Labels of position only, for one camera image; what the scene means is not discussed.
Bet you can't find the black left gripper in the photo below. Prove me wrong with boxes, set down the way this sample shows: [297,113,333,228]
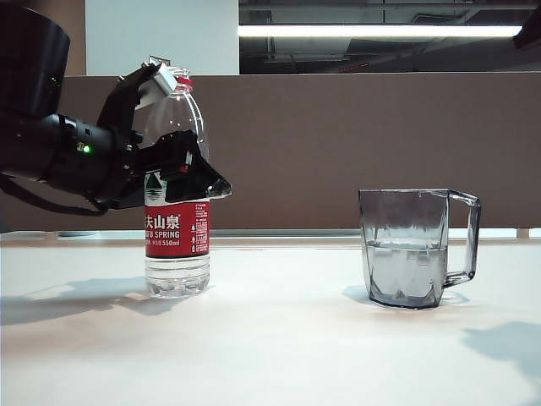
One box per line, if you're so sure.
[90,125,233,211]

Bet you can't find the clear water bottle red label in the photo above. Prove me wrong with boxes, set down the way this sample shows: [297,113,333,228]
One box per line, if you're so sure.
[143,67,212,300]

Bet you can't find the grey transparent octagonal cup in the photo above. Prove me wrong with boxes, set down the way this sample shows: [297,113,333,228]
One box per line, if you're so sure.
[358,188,482,310]

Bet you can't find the long white ceiling light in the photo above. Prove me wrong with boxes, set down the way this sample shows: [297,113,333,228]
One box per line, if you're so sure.
[237,25,524,38]

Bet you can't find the dark glass window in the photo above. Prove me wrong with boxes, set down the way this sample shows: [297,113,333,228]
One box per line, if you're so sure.
[238,0,541,75]

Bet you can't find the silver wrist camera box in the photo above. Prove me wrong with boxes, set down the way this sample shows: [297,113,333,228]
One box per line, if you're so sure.
[137,58,179,109]

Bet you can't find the black curved camera mount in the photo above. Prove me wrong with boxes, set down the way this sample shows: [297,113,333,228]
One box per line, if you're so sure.
[96,67,160,147]

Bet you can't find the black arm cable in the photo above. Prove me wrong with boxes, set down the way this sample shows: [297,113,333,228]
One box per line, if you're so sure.
[0,173,109,217]

